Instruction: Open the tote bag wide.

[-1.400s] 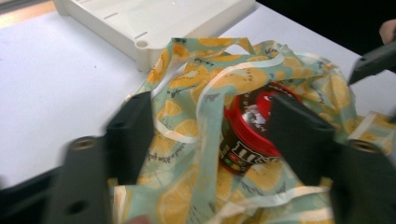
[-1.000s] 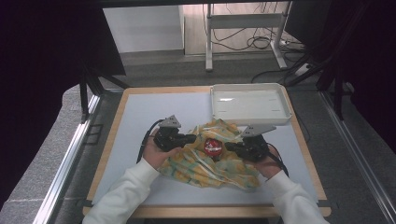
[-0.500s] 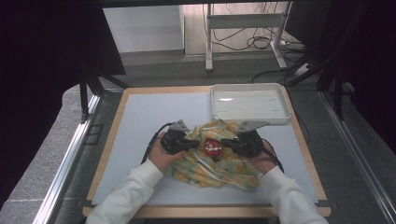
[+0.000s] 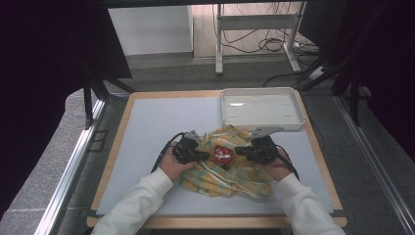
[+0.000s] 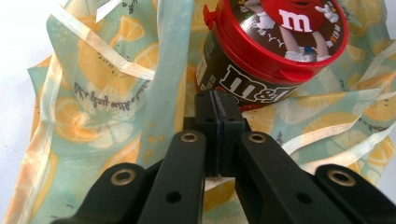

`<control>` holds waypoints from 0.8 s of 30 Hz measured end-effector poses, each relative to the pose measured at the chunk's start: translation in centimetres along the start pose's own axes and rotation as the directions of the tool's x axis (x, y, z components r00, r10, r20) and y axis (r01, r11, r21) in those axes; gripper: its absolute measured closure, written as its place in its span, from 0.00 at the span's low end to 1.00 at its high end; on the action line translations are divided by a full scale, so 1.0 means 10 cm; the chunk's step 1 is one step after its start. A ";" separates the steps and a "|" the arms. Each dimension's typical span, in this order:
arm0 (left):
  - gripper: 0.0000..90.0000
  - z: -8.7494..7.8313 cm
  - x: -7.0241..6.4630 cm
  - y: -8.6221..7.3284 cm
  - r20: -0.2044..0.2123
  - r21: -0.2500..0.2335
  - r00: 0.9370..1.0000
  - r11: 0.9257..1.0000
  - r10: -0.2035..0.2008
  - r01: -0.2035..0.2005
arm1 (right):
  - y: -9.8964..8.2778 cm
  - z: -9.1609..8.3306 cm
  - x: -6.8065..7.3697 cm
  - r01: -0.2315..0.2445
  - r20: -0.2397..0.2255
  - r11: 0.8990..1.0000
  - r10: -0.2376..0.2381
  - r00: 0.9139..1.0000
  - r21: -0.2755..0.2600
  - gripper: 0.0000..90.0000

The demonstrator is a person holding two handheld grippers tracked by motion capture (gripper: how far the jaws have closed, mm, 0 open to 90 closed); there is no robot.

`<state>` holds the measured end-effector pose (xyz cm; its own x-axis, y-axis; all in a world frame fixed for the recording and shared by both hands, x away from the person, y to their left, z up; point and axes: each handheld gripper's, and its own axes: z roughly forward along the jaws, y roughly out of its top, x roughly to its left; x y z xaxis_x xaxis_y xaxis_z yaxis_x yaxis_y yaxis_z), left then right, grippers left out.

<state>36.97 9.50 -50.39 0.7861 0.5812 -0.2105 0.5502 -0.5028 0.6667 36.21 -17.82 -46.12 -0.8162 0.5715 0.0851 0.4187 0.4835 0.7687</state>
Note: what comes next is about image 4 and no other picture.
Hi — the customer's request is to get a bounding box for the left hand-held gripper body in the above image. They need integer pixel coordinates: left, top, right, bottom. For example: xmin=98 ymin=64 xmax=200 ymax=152
xmin=171 ymin=129 xmax=204 ymax=165

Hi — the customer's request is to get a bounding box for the person's right hand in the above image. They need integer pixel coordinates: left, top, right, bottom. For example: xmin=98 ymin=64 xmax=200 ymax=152
xmin=254 ymin=146 xmax=294 ymax=183

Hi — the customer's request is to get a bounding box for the person's left hand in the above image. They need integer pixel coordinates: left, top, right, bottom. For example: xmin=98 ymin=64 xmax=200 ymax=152
xmin=158 ymin=141 xmax=198 ymax=183

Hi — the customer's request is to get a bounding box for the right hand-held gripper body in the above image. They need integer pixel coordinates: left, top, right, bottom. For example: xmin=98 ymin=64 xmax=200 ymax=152
xmin=248 ymin=125 xmax=285 ymax=165

